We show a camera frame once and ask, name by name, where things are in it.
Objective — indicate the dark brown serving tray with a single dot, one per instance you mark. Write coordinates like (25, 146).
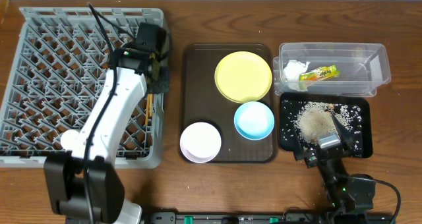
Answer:
(202, 102)

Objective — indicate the yellow round plate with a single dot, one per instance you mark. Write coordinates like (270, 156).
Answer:
(242, 77)

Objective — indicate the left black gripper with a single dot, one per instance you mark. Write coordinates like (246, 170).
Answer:
(161, 80)

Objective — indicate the food scraps rice pile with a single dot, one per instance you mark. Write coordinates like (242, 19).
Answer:
(311, 120)

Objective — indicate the white cup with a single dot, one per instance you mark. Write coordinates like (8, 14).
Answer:
(68, 139)

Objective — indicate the white tissue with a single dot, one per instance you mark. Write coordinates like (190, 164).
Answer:
(294, 69)

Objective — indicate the black waste tray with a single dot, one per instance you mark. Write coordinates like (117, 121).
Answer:
(366, 135)

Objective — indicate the clear plastic bin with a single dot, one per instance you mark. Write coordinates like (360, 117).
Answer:
(363, 68)

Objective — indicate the green orange snack wrapper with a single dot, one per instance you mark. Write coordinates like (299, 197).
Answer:
(321, 73)

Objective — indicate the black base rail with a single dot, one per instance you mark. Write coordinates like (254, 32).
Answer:
(289, 216)

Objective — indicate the pink white bowl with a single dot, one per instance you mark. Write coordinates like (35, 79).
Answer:
(200, 142)

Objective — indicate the grey plastic dish rack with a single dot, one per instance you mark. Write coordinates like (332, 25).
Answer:
(57, 75)

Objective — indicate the wooden chopstick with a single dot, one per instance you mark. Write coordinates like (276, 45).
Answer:
(151, 99)
(147, 110)

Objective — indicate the light blue bowl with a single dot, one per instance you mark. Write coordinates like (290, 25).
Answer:
(254, 120)

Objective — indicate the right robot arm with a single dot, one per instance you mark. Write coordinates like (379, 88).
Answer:
(351, 195)

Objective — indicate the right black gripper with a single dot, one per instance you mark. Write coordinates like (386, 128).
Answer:
(311, 160)

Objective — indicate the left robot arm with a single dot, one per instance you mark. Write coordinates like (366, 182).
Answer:
(82, 183)

